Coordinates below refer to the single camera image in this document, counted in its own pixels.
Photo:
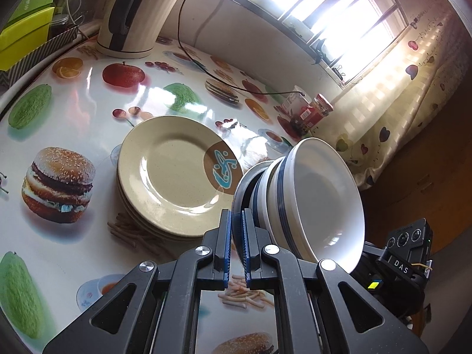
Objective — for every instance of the small white blue-banded bowl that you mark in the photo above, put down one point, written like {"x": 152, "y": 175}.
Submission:
{"x": 324, "y": 199}

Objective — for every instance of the olive green box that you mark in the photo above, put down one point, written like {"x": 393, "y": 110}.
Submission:
{"x": 33, "y": 5}

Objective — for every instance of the bright yellow-green box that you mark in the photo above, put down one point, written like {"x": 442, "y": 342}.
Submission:
{"x": 25, "y": 37}

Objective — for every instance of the food printed tablecloth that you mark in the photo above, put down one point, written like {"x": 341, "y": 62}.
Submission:
{"x": 73, "y": 125}

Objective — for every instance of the beige plate with brown rim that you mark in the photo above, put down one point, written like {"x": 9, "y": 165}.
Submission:
{"x": 158, "y": 233}

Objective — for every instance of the heart printed curtain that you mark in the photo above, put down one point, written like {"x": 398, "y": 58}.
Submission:
{"x": 405, "y": 110}

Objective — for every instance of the clear glass jar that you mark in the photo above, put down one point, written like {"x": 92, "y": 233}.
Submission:
{"x": 59, "y": 25}

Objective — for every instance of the red-lidded glass jar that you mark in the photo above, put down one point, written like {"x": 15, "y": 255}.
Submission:
{"x": 317, "y": 112}

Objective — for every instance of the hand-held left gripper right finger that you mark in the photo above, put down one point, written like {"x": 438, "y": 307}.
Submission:
{"x": 246, "y": 250}

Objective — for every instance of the barred window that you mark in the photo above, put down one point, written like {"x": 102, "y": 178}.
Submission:
{"x": 313, "y": 7}

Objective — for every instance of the stainless steel bowl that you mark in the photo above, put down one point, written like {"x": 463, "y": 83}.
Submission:
{"x": 239, "y": 195}

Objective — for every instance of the large white blue-banded bowl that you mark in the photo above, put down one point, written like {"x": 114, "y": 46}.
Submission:
{"x": 262, "y": 199}

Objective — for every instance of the white plastic container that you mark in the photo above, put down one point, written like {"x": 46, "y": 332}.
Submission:
{"x": 293, "y": 101}

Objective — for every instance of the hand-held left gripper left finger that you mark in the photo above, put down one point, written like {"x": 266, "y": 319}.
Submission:
{"x": 226, "y": 250}

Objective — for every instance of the cream electric kettle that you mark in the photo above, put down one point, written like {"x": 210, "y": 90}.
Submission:
{"x": 158, "y": 18}

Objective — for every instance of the zigzag patterned storage box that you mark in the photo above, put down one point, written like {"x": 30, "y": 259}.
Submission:
{"x": 37, "y": 57}

